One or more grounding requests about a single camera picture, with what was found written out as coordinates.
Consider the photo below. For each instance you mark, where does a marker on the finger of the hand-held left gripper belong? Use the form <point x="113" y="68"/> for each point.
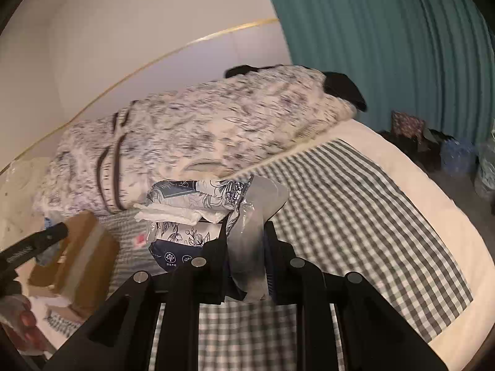
<point x="54" y="232"/>

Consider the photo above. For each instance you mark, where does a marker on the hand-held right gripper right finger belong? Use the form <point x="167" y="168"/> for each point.
<point x="280" y="270"/>

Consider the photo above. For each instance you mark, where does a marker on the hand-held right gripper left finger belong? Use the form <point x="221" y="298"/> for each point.
<point x="214" y="266"/>

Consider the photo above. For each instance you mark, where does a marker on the cardboard box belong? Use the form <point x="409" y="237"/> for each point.
<point x="81" y="251"/>

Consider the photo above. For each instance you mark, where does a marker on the floral tissue pack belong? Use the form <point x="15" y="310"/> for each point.
<point x="185" y="205"/>

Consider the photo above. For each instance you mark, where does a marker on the person's left hand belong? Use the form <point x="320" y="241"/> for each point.
<point x="27" y="320"/>

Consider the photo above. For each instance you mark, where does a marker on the pink wrapper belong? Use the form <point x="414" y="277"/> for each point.
<point x="139" y="240"/>

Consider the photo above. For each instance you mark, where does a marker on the green checked blanket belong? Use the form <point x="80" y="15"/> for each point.
<point x="348" y="220"/>

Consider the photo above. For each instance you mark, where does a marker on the floral print duvet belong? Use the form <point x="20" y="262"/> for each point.
<point x="212" y="123"/>

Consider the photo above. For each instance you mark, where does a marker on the dark bags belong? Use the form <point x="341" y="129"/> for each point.
<point x="421" y="147"/>

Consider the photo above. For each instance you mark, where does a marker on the patterned gift bag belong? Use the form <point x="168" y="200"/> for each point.
<point x="406" y="123"/>

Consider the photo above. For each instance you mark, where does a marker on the dark cloth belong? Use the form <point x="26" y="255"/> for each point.
<point x="241" y="70"/>
<point x="344" y="87"/>

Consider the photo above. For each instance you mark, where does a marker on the blue plastic bag on floor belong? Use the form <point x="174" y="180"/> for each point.
<point x="456" y="154"/>

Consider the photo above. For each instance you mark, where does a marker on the large clear water bottle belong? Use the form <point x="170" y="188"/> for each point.
<point x="485" y="170"/>

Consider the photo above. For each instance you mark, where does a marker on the teal curtain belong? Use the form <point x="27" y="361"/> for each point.
<point x="386" y="46"/>

